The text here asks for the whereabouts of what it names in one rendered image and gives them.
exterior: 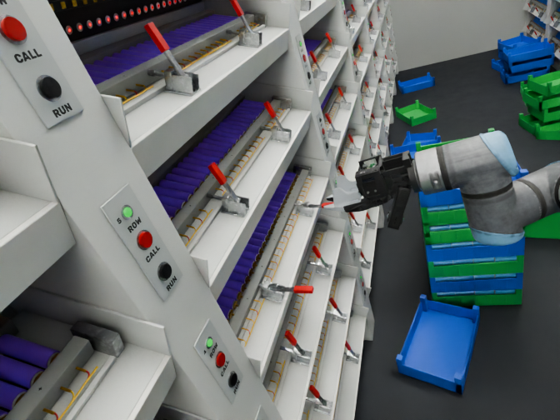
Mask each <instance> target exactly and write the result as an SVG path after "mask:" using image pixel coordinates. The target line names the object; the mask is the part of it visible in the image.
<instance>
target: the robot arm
mask: <svg viewBox="0 0 560 420"><path fill-rule="evenodd" d="M374 158H375V159H376V162H377V164H376V165H375V163H372V164H370V167H369V166H368V164H367V163H365V164H364V162H366V161H369V160H372V159H374ZM358 163H359V166H360V168H361V169H359V171H356V173H355V179H356V181H350V180H348V179H347V178H346V177H345V176H343V175H339V176H337V179H336V180H337V187H336V188H334V189H333V190H332V195H331V196H329V197H327V198H326V199H327V200H328V201H331V202H334V203H332V204H328V205H326V206H323V207H324V209H327V210H332V211H337V212H346V213H353V212H361V211H365V210H368V209H370V208H375V207H377V206H379V205H382V204H384V203H387V202H388V201H389V200H391V199H393V198H394V199H393V203H392V207H391V210H389V212H388V215H387V227H388V228H393V229H397V230H398V229H399V227H400V225H402V223H403V217H404V211H405V208H406V206H407V203H408V199H409V195H410V192H411V188H412V189H413V191H414V192H415V193H419V192H421V191H422V192H423V194H425V195H428V194H433V193H439V192H443V191H448V190H452V189H456V188H460V192H461V195H462V200H463V204H464V207H465V211H466V214H467V220H468V223H469V224H468V226H469V228H470V229H471V232H472V236H473V238H474V239H475V240H476V241H477V242H479V243H481V244H485V245H488V246H505V245H509V244H513V243H516V242H518V241H520V240H521V239H522V238H523V236H524V233H525V232H524V230H523V227H525V226H527V225H529V224H531V223H535V222H536V221H537V220H540V219H542V218H545V217H547V216H549V215H552V214H554V213H560V161H557V162H552V163H550V164H548V165H547V166H546V167H544V168H542V169H539V170H537V171H536V172H532V173H530V174H528V175H526V176H524V177H520V178H519V179H517V180H515V181H512V177H516V176H517V175H518V174H519V170H518V165H517V161H516V158H515V156H514V153H513V150H512V147H511V145H510V142H509V141H508V138H507V136H506V134H505V133H504V132H501V131H494V132H488V133H484V134H482V133H480V134H479V135H478V136H475V137H470V138H466V139H463V140H460V141H457V142H451V143H449V144H445V145H442V146H439V147H432V148H429V149H426V150H423V151H420V152H415V154H414V158H412V157H411V154H410V152H409V150H408V151H406V152H400V153H397V154H394V155H391V156H388V157H382V155H378V156H376V157H370V158H368V159H364V160H362V161H358ZM396 190H397V191H396ZM362 196H363V198H361V197H362ZM394 196H395V197H394Z"/></svg>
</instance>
